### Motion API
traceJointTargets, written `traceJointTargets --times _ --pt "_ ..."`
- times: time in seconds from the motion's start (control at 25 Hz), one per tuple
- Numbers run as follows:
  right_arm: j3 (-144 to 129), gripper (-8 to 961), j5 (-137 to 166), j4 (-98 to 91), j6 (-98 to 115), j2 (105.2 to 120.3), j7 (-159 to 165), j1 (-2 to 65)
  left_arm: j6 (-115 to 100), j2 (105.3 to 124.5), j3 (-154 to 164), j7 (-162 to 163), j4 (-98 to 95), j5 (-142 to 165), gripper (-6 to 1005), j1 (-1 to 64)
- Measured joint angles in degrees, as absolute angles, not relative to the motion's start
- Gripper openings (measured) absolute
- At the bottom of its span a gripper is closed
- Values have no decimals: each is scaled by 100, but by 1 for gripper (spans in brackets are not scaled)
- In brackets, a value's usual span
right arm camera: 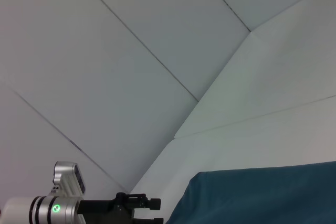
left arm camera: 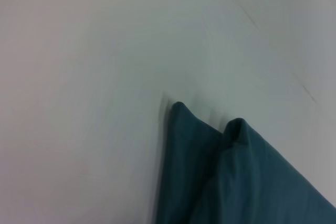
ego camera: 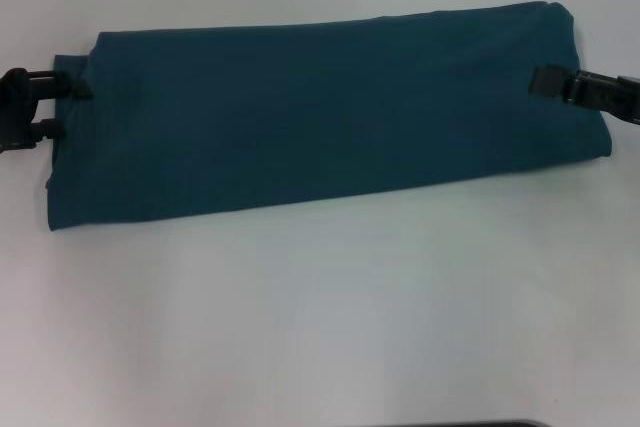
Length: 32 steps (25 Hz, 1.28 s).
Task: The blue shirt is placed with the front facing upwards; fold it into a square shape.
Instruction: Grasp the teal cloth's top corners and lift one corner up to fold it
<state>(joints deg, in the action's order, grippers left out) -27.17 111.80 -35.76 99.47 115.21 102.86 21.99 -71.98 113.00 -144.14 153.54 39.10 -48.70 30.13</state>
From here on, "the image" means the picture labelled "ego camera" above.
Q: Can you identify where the teal t-shirt with beige print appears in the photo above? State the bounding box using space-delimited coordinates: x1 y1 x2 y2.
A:
45 0 611 234

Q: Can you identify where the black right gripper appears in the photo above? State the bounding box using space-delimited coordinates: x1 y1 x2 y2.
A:
529 64 640 127

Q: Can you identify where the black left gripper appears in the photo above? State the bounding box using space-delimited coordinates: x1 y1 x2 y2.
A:
0 66 95 154

